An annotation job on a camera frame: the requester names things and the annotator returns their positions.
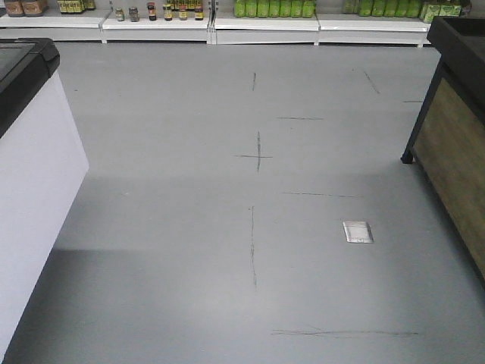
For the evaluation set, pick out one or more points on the white store shelving unit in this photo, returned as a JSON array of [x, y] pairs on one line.
[[113, 21]]

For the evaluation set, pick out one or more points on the metal floor outlet cover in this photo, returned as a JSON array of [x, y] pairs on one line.
[[357, 232]]

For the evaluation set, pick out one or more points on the black wooden produce stand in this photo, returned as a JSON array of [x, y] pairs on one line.
[[447, 140]]

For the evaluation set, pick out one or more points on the white chest freezer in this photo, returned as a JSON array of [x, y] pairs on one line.
[[43, 164]]

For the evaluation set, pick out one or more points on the green bottle row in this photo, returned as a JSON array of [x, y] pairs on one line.
[[274, 8]]

